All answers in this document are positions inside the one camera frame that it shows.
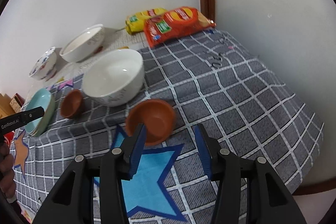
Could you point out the yellow chip bag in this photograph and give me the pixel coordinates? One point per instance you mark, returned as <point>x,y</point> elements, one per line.
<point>139,20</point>

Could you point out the brown wooden baseboard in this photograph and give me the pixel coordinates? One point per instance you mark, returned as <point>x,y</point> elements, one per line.
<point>315,188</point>

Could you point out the wooden side table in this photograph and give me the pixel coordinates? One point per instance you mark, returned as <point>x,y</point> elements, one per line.
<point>4,106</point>

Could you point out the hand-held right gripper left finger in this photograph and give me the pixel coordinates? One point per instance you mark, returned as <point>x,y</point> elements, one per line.
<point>136,153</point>

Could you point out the blue patterned footed bowl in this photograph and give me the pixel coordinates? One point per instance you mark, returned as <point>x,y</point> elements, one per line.
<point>43,64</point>

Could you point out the person's left hand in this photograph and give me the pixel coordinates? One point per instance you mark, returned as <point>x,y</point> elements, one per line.
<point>6,169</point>

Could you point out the white bowl with grey pattern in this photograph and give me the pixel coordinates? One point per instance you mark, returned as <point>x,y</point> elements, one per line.
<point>113,77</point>

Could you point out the grey checked tablecloth with stars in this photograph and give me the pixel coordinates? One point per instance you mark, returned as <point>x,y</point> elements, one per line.
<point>236,108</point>

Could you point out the teal plate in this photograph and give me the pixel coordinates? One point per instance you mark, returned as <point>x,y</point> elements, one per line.
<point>36,106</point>

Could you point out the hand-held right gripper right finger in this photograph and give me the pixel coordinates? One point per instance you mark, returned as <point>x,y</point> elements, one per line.
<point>203,153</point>

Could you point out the large white printed bowl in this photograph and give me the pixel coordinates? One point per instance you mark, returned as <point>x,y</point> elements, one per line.
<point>81,45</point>

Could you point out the small brown bowl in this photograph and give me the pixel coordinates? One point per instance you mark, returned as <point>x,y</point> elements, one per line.
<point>72,106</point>
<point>155,119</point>

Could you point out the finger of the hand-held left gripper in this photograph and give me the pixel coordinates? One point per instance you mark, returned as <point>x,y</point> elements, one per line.
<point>32,113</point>

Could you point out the patterned book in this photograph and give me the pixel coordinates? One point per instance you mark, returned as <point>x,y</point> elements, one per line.
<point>17,103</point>

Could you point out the red chip bag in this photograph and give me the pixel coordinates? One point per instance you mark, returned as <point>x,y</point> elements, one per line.
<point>178,24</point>

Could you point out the green plate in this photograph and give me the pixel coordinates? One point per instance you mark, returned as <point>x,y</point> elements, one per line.
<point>51,111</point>

